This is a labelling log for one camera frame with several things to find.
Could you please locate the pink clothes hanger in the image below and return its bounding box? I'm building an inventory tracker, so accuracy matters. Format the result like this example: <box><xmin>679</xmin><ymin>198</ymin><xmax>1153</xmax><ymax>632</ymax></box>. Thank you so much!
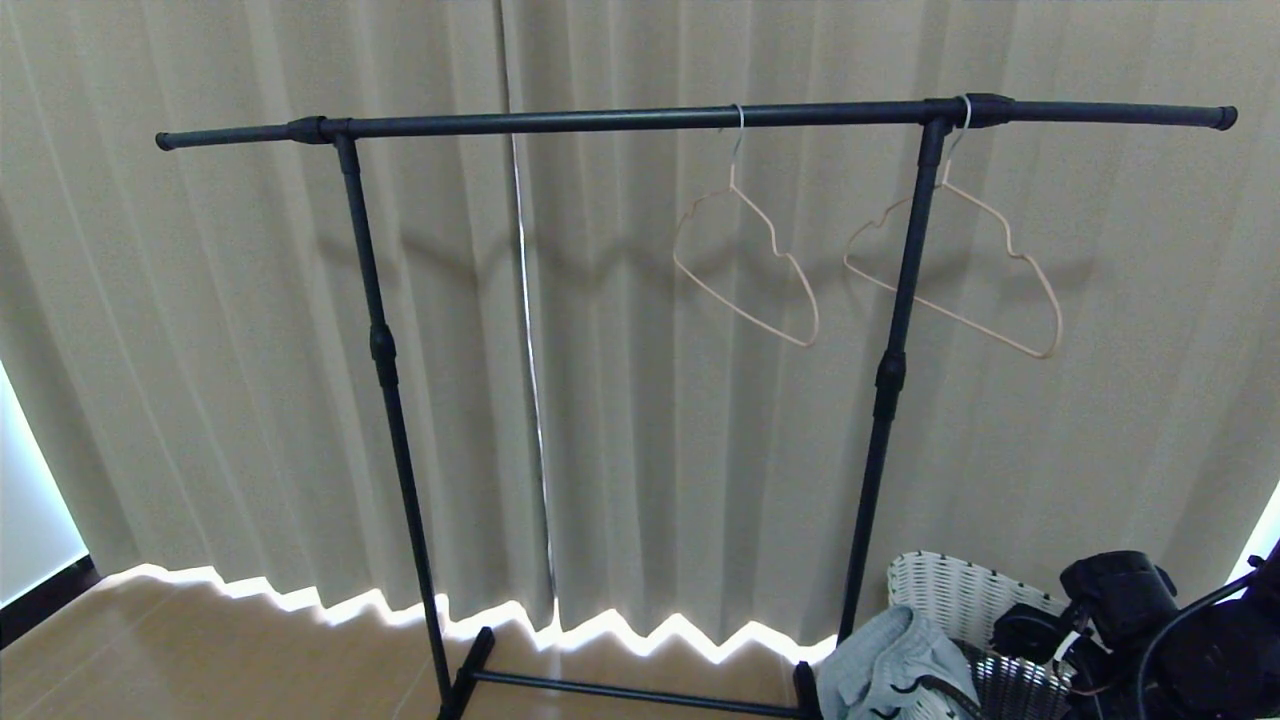
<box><xmin>843</xmin><ymin>96</ymin><xmax>1063</xmax><ymax>360</ymax></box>
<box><xmin>672</xmin><ymin>104</ymin><xmax>821</xmax><ymax>349</ymax></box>

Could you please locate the black clothes rack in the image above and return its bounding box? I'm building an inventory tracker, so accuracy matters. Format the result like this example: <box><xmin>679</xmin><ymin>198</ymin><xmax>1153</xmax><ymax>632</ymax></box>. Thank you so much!
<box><xmin>155</xmin><ymin>93</ymin><xmax>1239</xmax><ymax>720</ymax></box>

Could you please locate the white laundry basket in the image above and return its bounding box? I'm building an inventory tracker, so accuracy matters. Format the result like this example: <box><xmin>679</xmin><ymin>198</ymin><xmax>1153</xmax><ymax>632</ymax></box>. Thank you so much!
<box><xmin>887</xmin><ymin>550</ymin><xmax>1083</xmax><ymax>720</ymax></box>

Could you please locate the beige curtain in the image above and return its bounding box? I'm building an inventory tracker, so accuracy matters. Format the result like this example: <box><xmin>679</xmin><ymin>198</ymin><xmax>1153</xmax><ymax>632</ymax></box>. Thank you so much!
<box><xmin>0</xmin><ymin>0</ymin><xmax>1280</xmax><ymax>653</ymax></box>

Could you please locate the pale grey garment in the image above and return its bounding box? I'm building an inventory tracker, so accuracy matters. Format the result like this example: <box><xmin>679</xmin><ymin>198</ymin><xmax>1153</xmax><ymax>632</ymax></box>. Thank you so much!
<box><xmin>816</xmin><ymin>604</ymin><xmax>982</xmax><ymax>720</ymax></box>

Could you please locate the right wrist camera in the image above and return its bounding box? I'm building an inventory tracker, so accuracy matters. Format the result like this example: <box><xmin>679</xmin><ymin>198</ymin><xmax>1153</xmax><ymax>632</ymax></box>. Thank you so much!
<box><xmin>1060</xmin><ymin>550</ymin><xmax>1179</xmax><ymax>647</ymax></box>

